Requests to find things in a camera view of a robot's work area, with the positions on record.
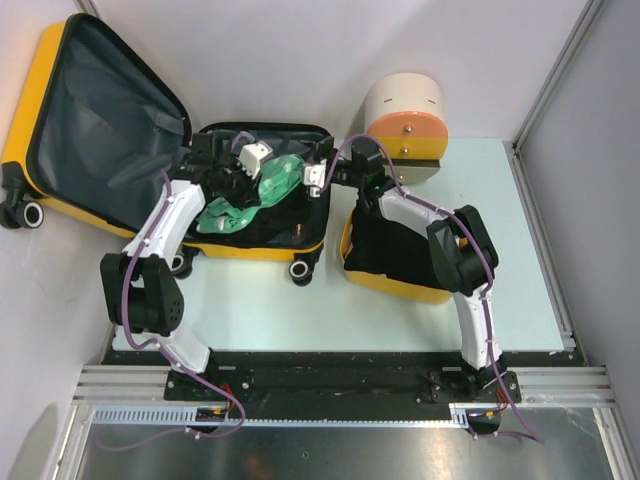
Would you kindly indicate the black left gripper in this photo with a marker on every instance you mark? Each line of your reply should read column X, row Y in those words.
column 250, row 194

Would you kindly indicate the black shirt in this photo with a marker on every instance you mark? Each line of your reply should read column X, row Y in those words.
column 380, row 246

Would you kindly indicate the yellow Pikachu suitcase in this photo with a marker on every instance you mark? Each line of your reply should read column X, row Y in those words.
column 95, row 126

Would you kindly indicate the yellow plastic basket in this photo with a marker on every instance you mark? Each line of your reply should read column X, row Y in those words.
column 383, row 284

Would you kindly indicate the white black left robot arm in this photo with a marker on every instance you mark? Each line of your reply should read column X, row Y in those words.
column 141, row 291

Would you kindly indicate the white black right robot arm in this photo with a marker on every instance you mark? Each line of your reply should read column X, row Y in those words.
column 463, row 255

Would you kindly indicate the white pastel mini drawer cabinet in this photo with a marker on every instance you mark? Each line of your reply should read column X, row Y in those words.
column 405, row 113

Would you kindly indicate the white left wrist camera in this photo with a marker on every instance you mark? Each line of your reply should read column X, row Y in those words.
column 252, row 156

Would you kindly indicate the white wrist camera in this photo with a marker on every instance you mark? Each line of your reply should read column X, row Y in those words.
column 252, row 156
column 314, row 178

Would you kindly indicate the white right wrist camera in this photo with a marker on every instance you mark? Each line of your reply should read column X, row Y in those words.
column 314, row 178

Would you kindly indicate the left aluminium corner post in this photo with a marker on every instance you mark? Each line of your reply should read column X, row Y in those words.
column 87, row 7

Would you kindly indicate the aluminium corner post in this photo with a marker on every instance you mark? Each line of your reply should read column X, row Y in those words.
column 576, row 40
column 87, row 7

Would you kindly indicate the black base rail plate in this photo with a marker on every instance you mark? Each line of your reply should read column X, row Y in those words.
column 441, row 376

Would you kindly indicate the aluminium frame rail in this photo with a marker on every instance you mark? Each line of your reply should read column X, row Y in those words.
column 539, row 386

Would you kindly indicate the white slotted cable duct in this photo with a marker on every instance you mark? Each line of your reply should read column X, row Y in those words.
column 191, row 416

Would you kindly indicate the right aluminium corner post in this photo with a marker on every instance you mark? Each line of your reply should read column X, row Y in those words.
column 576, row 40

